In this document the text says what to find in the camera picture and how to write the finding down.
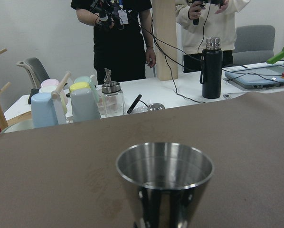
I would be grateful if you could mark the steel jigger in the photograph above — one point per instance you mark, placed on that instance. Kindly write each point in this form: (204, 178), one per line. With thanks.
(163, 182)

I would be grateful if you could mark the black smartphone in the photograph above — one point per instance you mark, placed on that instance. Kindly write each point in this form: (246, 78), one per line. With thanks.
(135, 102)

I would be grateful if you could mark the glass oil dispenser bottle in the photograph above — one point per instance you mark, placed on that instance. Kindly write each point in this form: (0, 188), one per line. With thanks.
(112, 96)

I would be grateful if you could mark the person in black shirt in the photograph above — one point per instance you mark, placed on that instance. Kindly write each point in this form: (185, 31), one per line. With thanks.
(122, 36)

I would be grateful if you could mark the black thermos bottle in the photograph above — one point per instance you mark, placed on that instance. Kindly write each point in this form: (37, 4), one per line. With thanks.
(211, 69)

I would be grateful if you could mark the light blue cup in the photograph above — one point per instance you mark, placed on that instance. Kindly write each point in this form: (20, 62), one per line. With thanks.
(42, 109)

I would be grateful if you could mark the person in cream sweater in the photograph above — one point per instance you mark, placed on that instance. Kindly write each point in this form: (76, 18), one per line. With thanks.
(200, 20)

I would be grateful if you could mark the grey office chair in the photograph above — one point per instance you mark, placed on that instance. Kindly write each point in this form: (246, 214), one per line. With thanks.
(254, 44)

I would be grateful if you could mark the wooden cup rack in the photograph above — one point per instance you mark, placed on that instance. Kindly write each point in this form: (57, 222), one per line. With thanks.
(37, 74)

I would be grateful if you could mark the blue teach pendant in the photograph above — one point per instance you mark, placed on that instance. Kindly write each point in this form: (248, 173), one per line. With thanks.
(258, 77)

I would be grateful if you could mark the wooden post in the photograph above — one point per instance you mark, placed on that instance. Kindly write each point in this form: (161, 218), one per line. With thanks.
(164, 28)

